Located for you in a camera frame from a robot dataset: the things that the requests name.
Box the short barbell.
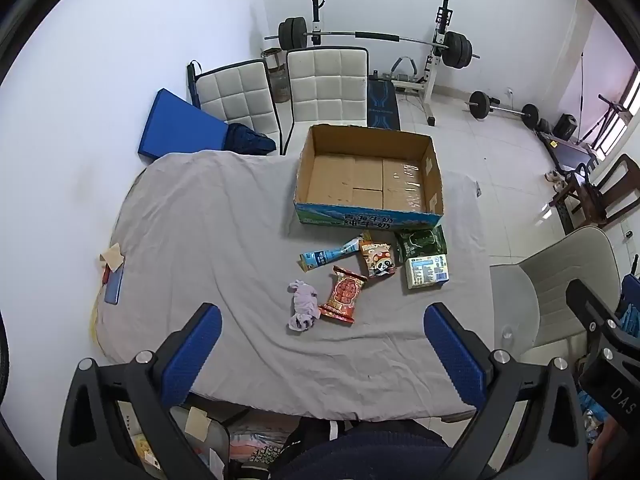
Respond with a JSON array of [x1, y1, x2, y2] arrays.
[[465, 91, 540, 131]]

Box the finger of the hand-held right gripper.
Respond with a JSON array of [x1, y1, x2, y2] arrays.
[[566, 279, 628, 341]]

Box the dark blue jacket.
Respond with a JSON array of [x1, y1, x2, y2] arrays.
[[223, 122, 277, 157]]

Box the cardboard box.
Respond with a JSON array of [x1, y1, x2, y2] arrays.
[[292, 123, 445, 231]]

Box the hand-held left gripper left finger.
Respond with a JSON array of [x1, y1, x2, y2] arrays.
[[57, 302, 223, 480]]

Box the dark wooden chair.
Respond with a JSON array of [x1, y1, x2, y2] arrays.
[[549, 154, 640, 235]]

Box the black tripod stand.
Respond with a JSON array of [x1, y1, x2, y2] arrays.
[[577, 52, 631, 148]]

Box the person's dark trousers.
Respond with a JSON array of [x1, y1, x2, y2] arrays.
[[270, 417, 451, 480]]

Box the black treadmill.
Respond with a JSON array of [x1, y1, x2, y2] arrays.
[[535, 127, 601, 173]]

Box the white and blue carton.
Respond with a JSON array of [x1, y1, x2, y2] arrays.
[[405, 253, 451, 290]]

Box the clear water jug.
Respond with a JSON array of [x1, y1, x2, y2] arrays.
[[270, 67, 291, 104]]

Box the black folded strap item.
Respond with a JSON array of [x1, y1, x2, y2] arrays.
[[186, 60, 203, 111]]

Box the blue stick packet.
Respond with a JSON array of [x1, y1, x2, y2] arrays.
[[299, 236, 362, 272]]

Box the beige plastic chair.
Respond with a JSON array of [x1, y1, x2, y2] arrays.
[[489, 226, 623, 366]]

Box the white bench press rack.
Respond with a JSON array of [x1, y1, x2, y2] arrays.
[[306, 0, 452, 127]]

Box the long barbell with black plates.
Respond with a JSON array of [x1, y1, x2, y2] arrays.
[[264, 16, 482, 70]]

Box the blue phone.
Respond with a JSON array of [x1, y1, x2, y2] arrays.
[[103, 266, 124, 306]]

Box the black speaker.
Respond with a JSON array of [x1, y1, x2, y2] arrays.
[[554, 113, 578, 141]]

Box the window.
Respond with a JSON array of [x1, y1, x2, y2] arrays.
[[597, 67, 640, 156]]

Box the grey exercise handles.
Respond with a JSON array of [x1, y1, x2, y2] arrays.
[[390, 55, 426, 83]]

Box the purple cloth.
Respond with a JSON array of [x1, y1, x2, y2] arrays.
[[287, 280, 321, 332]]

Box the blue folded gym mat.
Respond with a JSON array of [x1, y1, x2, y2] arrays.
[[137, 88, 231, 163]]

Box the clear storage box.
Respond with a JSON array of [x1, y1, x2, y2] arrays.
[[115, 395, 231, 480]]

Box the panda print snack packet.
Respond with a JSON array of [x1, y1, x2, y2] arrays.
[[359, 231, 398, 279]]

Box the white quilted chair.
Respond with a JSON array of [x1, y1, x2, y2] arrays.
[[281, 46, 371, 156], [194, 59, 283, 156]]

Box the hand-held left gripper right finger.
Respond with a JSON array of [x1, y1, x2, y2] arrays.
[[423, 302, 589, 480]]

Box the green snack packet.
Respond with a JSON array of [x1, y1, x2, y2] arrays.
[[395, 225, 447, 264]]

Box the black blue weight bench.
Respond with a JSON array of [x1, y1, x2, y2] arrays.
[[366, 74, 402, 131]]

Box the tan sticky note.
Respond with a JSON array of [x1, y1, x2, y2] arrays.
[[98, 242, 124, 270]]

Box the red snack packet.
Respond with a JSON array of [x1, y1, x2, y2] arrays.
[[318, 266, 369, 324]]

